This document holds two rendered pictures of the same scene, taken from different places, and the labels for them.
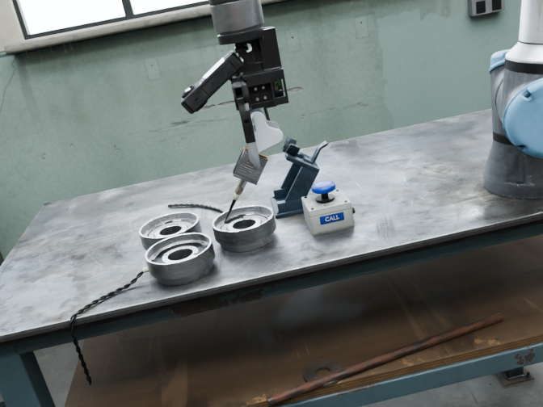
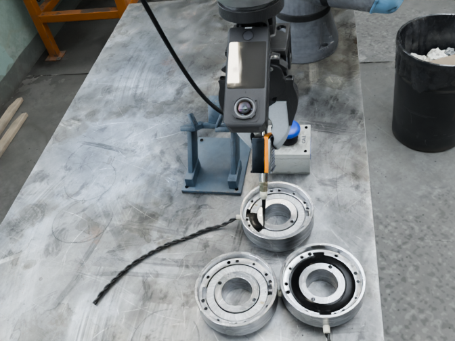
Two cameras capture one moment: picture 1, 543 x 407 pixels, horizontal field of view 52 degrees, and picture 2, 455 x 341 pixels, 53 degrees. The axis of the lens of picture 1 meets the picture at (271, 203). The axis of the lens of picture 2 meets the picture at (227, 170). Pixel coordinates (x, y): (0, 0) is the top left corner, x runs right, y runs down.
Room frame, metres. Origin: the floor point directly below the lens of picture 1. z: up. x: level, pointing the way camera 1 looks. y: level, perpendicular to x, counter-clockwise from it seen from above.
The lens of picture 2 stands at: (0.78, 0.46, 1.36)
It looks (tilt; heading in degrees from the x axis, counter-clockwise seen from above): 46 degrees down; 290
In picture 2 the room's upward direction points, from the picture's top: 12 degrees counter-clockwise
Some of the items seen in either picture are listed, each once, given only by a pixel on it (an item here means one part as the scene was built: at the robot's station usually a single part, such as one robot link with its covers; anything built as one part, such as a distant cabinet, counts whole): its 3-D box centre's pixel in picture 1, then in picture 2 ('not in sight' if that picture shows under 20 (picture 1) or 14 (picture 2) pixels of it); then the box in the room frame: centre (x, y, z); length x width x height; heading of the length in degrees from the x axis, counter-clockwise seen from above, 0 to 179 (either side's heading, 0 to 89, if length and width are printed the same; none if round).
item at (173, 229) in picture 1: (171, 234); (237, 294); (0.90, 0.18, 0.82); 0.10 x 0.10 x 0.04
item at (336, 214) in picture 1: (330, 210); (289, 145); (0.87, -0.09, 0.82); 0.08 x 0.07 x 0.05; 94
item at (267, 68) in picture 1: (253, 70); (256, 41); (0.88, -0.01, 1.07); 0.09 x 0.08 x 0.12; 91
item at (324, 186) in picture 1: (325, 196); (288, 137); (0.87, -0.09, 0.85); 0.04 x 0.04 x 0.05
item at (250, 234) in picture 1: (245, 228); (277, 217); (0.87, 0.05, 0.82); 0.10 x 0.10 x 0.04
